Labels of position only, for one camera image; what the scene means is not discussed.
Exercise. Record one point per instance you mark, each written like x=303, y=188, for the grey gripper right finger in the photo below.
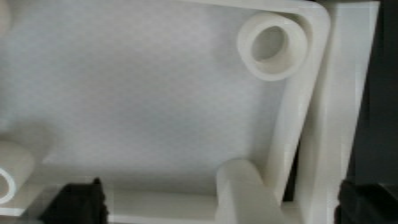
x=369, y=204

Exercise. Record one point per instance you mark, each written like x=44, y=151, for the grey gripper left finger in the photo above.
x=77, y=206

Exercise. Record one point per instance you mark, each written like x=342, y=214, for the white desk top tray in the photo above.
x=156, y=91

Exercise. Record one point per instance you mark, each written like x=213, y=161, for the white right fence block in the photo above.
x=332, y=123

